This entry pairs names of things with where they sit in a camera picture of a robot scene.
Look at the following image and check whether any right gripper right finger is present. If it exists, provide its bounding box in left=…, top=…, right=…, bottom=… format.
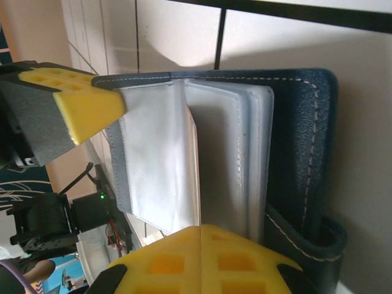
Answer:
left=200, top=223, right=322, bottom=294

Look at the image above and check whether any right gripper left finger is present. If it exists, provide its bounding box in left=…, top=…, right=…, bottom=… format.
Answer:
left=88, top=224, right=202, bottom=294

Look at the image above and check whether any navy blue card holder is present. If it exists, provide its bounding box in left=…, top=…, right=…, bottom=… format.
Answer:
left=91, top=67, right=349, bottom=294

